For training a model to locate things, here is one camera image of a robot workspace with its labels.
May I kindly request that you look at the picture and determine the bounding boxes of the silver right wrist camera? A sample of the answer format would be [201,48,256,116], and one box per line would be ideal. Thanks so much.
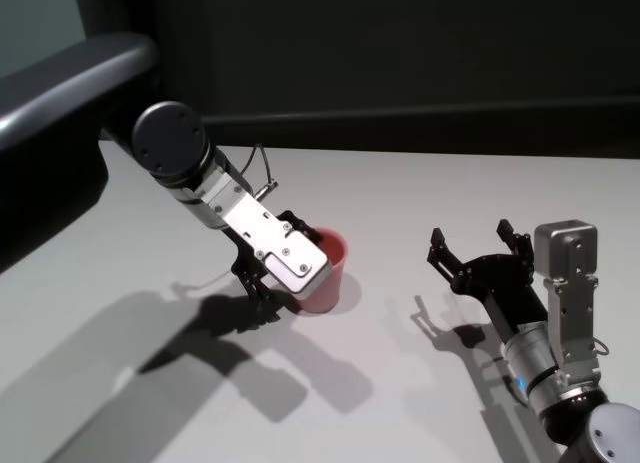
[533,218,601,390]

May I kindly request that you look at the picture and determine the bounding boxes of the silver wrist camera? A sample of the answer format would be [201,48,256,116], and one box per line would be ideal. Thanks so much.
[197,170,334,302]
[533,218,601,390]

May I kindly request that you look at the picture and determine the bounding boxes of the pink plastic cup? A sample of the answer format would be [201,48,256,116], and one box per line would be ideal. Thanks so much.
[298,226,349,315]

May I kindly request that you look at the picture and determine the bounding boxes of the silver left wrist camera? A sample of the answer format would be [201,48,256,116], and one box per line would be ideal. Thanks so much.
[197,170,334,302]

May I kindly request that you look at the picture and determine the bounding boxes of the dark low horizontal rail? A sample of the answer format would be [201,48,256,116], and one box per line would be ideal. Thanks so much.
[199,113,640,160]

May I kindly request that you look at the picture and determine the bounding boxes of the grey vertical frame column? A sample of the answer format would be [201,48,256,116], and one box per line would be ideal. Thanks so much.
[74,0,166,49]

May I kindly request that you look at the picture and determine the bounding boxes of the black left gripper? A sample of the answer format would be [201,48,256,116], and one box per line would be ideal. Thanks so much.
[230,210,325,318]

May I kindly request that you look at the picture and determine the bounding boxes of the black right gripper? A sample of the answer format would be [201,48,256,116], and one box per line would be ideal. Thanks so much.
[426,218,551,344]

